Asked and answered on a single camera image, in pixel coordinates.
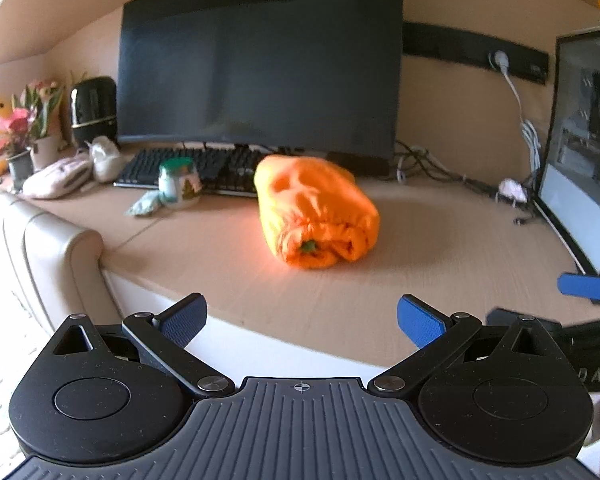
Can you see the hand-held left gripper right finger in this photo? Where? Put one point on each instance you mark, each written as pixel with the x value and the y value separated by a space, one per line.
pixel 422 321

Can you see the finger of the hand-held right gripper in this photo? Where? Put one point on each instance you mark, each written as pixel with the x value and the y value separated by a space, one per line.
pixel 582 286
pixel 499 317

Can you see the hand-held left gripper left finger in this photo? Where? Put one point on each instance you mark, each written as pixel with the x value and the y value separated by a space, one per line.
pixel 185 319

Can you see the orange fleece garment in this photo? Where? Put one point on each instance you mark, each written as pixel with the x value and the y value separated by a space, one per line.
pixel 310 210

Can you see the white computer case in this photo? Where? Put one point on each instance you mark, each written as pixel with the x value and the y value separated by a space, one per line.
pixel 570 200

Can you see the pinkish white crumpled cloth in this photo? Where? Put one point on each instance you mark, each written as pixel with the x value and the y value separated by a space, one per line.
pixel 511 190

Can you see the pale green wrapper packet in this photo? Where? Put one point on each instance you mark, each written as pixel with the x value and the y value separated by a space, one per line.
pixel 145 203

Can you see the glass jar with green lid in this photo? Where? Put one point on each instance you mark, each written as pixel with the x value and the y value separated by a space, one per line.
pixel 180 187

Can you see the beige padded chair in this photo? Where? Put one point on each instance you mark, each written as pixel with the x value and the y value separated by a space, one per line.
pixel 45 260

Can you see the black keyboard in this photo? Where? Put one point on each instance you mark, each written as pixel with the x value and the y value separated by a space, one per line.
pixel 215 165

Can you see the pink fabric pouch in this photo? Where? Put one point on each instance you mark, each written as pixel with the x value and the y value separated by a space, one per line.
pixel 55 180

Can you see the flower plant in white pot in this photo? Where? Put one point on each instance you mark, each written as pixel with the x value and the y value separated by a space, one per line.
pixel 45 150

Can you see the pink flower in dark pot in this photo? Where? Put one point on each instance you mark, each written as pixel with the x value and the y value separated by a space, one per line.
pixel 17 165

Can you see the black round speaker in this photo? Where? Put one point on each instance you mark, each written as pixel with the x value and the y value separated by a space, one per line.
pixel 92 105

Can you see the black curved monitor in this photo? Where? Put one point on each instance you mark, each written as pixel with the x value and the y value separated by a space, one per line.
pixel 255 60

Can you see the black wall power strip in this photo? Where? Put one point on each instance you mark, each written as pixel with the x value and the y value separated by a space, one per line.
pixel 455 42

